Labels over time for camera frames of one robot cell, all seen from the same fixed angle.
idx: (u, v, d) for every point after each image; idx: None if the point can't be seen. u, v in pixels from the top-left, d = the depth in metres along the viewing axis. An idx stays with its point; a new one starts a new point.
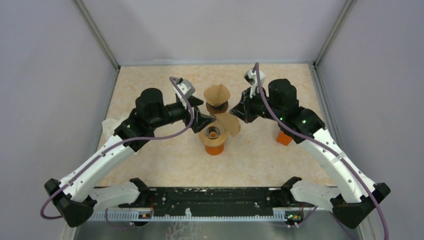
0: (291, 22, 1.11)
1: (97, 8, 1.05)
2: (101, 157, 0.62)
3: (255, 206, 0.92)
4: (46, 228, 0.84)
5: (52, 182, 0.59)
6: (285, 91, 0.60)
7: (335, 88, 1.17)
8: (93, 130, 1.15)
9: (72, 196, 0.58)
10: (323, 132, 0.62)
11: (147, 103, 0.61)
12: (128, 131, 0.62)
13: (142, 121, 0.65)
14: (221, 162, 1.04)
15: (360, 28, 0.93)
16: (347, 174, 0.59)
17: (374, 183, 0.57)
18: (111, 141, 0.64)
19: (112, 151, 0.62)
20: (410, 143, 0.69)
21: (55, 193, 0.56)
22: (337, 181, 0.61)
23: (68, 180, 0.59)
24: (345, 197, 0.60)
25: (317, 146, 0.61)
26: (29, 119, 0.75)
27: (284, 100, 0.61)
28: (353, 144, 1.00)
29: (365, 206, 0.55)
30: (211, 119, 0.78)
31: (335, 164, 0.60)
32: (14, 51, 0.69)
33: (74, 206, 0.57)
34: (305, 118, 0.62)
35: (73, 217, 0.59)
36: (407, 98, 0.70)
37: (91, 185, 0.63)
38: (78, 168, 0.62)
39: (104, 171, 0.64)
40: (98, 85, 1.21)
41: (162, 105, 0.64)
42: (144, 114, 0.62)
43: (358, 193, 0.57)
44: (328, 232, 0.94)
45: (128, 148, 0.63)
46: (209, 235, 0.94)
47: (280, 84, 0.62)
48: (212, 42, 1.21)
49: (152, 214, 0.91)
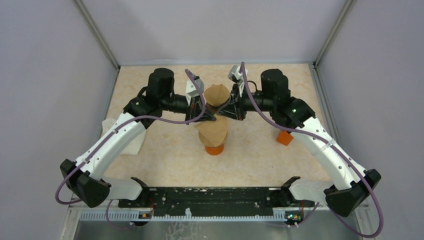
0: (291, 22, 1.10)
1: (97, 8, 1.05)
2: (114, 134, 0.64)
3: (255, 206, 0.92)
4: (47, 228, 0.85)
5: (67, 163, 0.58)
6: (277, 82, 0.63)
7: (334, 88, 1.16)
8: (93, 130, 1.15)
9: (90, 172, 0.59)
10: (313, 121, 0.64)
11: (161, 77, 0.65)
12: (137, 107, 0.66)
13: (151, 100, 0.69)
14: (221, 162, 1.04)
15: (359, 27, 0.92)
16: (338, 161, 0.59)
17: (365, 169, 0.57)
18: (122, 120, 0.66)
19: (124, 127, 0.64)
20: (409, 144, 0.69)
21: (73, 171, 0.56)
22: (329, 169, 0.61)
23: (85, 158, 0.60)
24: (337, 185, 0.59)
25: (308, 136, 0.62)
26: (29, 120, 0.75)
27: (276, 90, 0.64)
28: (353, 145, 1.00)
29: (356, 190, 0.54)
30: (211, 118, 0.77)
31: (325, 151, 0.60)
32: (14, 51, 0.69)
33: (94, 182, 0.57)
34: (295, 107, 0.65)
35: (92, 195, 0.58)
36: (406, 99, 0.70)
37: (106, 164, 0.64)
38: (92, 147, 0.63)
39: (116, 149, 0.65)
40: (98, 85, 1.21)
41: (172, 83, 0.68)
42: (157, 89, 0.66)
43: (348, 178, 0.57)
44: (327, 232, 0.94)
45: (140, 124, 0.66)
46: (209, 234, 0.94)
47: (272, 74, 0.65)
48: (212, 42, 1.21)
49: (152, 214, 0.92)
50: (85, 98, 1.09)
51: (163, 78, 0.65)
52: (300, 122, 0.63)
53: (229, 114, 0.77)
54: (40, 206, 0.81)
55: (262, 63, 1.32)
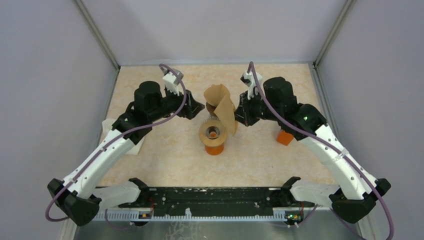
0: (291, 22, 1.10)
1: (97, 8, 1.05)
2: (103, 152, 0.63)
3: (255, 206, 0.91)
4: (47, 228, 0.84)
5: (55, 182, 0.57)
6: (281, 88, 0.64)
7: (334, 88, 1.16)
8: (93, 130, 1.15)
9: (78, 192, 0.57)
10: (325, 129, 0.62)
11: (146, 93, 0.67)
12: (126, 124, 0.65)
13: (140, 115, 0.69)
14: (221, 162, 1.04)
15: (360, 27, 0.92)
16: (349, 172, 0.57)
17: (376, 179, 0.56)
18: (110, 137, 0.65)
19: (112, 145, 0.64)
20: (409, 144, 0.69)
21: (60, 192, 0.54)
22: (339, 178, 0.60)
23: (72, 178, 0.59)
24: (347, 194, 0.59)
25: (320, 144, 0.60)
26: (29, 119, 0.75)
27: (281, 97, 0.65)
28: (352, 144, 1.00)
29: (368, 202, 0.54)
30: (201, 107, 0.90)
31: (337, 161, 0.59)
32: (13, 50, 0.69)
33: (82, 202, 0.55)
34: (307, 115, 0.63)
35: (81, 215, 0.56)
36: (405, 98, 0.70)
37: (94, 182, 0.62)
38: (80, 166, 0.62)
39: (104, 168, 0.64)
40: (98, 85, 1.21)
41: (159, 96, 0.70)
42: (144, 105, 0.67)
43: (360, 190, 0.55)
44: (327, 232, 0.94)
45: (128, 140, 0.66)
46: (209, 235, 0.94)
47: (275, 82, 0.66)
48: (211, 41, 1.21)
49: (152, 214, 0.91)
50: (85, 98, 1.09)
51: (149, 94, 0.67)
52: (312, 131, 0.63)
53: (238, 117, 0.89)
54: (40, 206, 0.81)
55: (262, 63, 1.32)
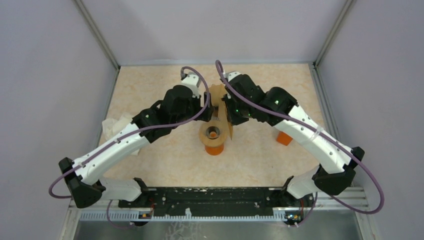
0: (292, 22, 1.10)
1: (97, 8, 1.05)
2: (115, 144, 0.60)
3: (255, 206, 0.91)
4: (47, 227, 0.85)
5: (66, 161, 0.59)
6: (239, 82, 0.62)
7: (334, 88, 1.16)
8: (93, 130, 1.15)
9: (84, 177, 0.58)
10: (298, 109, 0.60)
11: (177, 96, 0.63)
12: (146, 120, 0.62)
13: (163, 115, 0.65)
14: (221, 162, 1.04)
15: (359, 27, 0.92)
16: (327, 147, 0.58)
17: (351, 148, 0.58)
18: (128, 129, 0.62)
19: (127, 139, 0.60)
20: (409, 144, 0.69)
21: (67, 173, 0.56)
22: (317, 155, 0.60)
23: (81, 162, 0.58)
24: (326, 169, 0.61)
25: (296, 126, 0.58)
26: (29, 119, 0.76)
27: (241, 90, 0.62)
28: (352, 144, 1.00)
29: (349, 174, 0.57)
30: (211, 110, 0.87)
31: (315, 140, 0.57)
32: (13, 50, 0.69)
33: (84, 188, 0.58)
34: (277, 99, 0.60)
35: (82, 198, 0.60)
36: (405, 98, 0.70)
37: (102, 170, 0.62)
38: (92, 151, 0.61)
39: (114, 159, 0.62)
40: (98, 85, 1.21)
41: (189, 101, 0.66)
42: (171, 106, 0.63)
43: (340, 163, 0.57)
44: (328, 233, 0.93)
45: (144, 138, 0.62)
46: (209, 235, 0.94)
47: (234, 78, 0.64)
48: (212, 41, 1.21)
49: (152, 214, 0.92)
50: (85, 98, 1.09)
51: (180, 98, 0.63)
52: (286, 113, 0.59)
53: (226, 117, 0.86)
54: (40, 206, 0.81)
55: (262, 63, 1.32)
